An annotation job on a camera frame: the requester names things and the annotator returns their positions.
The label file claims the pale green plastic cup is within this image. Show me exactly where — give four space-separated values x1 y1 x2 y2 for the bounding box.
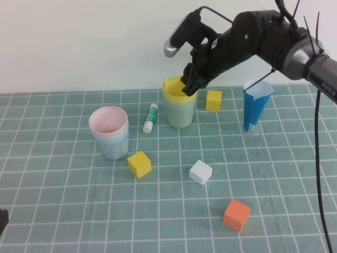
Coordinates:
163 92 198 129

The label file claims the green white glue stick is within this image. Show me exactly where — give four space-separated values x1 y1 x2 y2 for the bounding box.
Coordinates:
142 103 159 133

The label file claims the thin black camera cable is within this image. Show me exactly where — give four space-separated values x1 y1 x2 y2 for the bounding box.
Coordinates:
199 6 234 24

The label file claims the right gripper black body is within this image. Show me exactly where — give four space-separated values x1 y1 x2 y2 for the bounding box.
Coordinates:
188 27 253 85

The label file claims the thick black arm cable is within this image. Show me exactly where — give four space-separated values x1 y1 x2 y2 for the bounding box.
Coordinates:
314 88 333 253

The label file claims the light blue marbled cup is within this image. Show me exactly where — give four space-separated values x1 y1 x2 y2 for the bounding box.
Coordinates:
92 126 130 160

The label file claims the orange foam cube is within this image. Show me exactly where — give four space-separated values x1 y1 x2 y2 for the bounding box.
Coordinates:
222 199 251 233

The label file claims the black zip tie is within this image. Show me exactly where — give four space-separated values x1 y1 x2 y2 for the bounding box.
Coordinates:
302 12 330 57
242 67 276 93

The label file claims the blue paper cone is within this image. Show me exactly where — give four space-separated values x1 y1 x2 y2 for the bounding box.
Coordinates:
238 80 274 134

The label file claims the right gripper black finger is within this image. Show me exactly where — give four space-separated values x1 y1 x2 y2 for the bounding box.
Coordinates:
180 63 194 85
183 74 209 97

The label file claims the yellow foam cube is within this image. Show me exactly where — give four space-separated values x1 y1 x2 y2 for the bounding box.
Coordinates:
205 90 223 112
127 150 153 179

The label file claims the yellow plastic cup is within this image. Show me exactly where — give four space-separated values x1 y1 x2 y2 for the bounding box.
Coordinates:
162 75 198 104

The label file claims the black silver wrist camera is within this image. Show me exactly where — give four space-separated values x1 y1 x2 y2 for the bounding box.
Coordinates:
163 9 221 57

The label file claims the pink plastic cup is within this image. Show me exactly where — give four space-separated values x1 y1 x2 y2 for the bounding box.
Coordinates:
88 105 129 140

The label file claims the green white-checked tablecloth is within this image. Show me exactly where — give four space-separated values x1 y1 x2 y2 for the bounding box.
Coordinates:
0 83 337 253

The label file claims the white foam cube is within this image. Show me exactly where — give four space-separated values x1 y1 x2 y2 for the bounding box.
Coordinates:
189 159 213 185

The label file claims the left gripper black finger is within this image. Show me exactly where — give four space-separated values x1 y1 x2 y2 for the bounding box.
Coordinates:
0 208 9 237

